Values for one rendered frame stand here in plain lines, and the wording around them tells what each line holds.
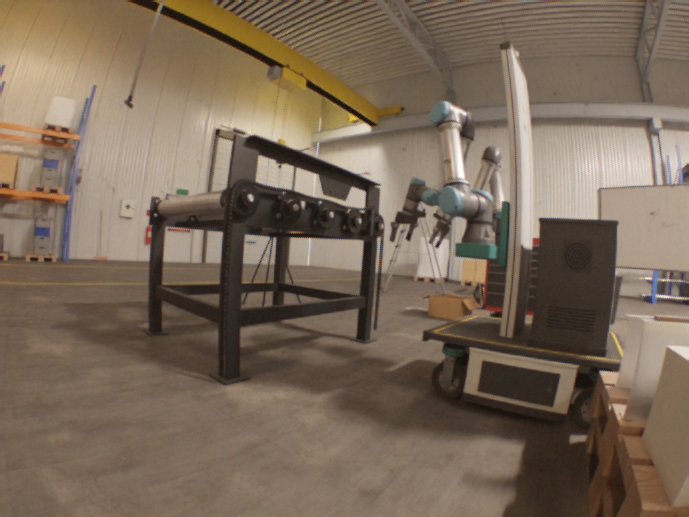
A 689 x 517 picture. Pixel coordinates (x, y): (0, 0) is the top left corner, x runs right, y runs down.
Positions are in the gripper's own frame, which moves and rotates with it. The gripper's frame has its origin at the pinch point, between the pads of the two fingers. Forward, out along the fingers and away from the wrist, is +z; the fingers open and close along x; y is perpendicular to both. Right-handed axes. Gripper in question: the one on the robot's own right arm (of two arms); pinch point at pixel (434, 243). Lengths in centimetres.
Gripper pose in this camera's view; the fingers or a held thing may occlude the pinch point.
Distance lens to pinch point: 207.8
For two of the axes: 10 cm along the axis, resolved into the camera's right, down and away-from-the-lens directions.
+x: 5.3, 1.6, 8.3
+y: 7.1, 4.5, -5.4
